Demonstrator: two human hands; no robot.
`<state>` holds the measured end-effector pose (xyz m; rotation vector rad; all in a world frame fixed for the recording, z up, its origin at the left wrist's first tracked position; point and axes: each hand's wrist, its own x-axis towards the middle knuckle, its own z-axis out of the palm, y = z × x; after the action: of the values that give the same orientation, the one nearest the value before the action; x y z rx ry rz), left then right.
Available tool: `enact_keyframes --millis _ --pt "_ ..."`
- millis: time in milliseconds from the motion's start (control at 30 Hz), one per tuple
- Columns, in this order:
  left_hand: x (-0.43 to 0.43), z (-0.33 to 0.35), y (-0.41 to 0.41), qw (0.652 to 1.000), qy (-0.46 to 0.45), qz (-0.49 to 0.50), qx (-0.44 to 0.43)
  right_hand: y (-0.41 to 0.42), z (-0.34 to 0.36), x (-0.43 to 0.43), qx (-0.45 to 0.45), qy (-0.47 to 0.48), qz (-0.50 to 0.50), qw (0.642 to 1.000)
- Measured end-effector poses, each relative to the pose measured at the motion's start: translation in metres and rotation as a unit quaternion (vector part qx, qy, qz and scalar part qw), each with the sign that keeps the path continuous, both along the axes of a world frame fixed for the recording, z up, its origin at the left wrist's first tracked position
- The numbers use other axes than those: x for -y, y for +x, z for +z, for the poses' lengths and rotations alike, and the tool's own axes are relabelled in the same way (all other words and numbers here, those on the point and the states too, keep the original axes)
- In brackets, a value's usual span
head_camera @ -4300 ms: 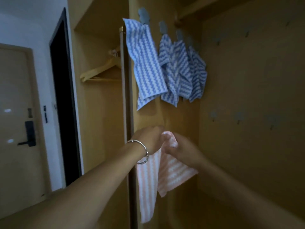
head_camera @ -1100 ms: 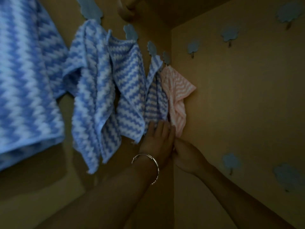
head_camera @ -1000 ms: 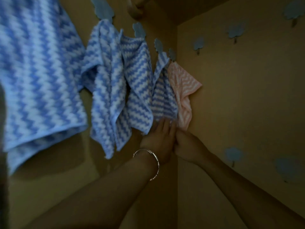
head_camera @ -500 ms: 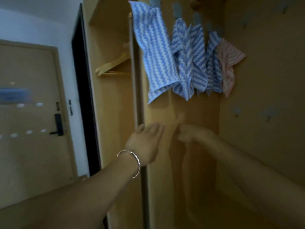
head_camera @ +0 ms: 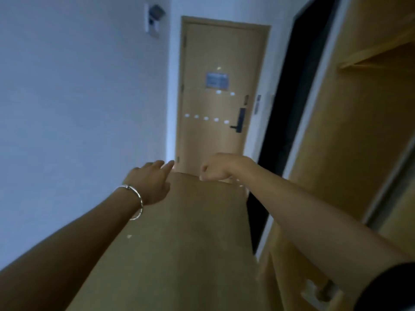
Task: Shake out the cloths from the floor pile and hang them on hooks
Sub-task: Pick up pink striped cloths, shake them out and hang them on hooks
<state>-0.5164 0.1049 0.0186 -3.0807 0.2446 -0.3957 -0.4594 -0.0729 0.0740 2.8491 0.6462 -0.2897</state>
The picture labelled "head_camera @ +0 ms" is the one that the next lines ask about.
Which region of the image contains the person's right forearm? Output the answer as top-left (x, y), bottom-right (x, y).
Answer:
top-left (231, 160), bottom-right (410, 297)

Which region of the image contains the wooden door frame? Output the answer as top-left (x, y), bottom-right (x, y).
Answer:
top-left (174, 15), bottom-right (271, 175)

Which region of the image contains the row of white door hooks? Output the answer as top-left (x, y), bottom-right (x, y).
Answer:
top-left (184, 90), bottom-right (236, 125)

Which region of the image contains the wooden door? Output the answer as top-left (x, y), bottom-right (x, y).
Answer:
top-left (178, 22), bottom-right (268, 176)

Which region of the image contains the black sleeve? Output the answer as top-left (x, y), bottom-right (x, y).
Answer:
top-left (353, 262), bottom-right (415, 311)

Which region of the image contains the blue notice sign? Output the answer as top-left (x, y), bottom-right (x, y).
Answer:
top-left (206, 72), bottom-right (229, 90)

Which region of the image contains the wooden wardrobe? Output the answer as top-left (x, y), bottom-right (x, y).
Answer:
top-left (255, 0), bottom-right (415, 311)

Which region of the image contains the silver bangle bracelet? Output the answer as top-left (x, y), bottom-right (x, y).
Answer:
top-left (117, 185), bottom-right (143, 221)

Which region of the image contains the person's right hand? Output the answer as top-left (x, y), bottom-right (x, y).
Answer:
top-left (199, 153), bottom-right (257, 182)

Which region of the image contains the person's left forearm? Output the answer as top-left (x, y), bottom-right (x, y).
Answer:
top-left (0, 188), bottom-right (140, 311)

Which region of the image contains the person's left hand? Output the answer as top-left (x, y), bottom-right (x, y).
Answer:
top-left (122, 160), bottom-right (175, 206)

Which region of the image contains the black door lock handle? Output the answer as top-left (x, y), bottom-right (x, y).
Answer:
top-left (230, 108), bottom-right (246, 133)

